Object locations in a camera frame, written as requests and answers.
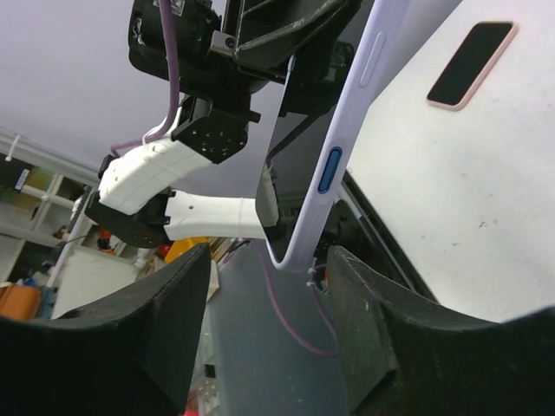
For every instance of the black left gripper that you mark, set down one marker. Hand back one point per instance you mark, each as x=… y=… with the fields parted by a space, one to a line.
x=198 y=51

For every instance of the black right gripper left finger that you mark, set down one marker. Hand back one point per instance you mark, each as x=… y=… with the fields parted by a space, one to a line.
x=130 y=353

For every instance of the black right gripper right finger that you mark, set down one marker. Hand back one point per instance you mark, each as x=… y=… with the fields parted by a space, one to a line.
x=403 y=354

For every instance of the phone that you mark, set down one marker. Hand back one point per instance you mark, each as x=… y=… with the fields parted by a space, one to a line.
x=314 y=136
x=470 y=64

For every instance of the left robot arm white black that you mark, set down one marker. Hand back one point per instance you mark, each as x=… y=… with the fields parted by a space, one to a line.
x=136 y=200

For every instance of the phone in pink case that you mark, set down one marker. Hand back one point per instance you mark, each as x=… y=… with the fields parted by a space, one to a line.
x=470 y=64

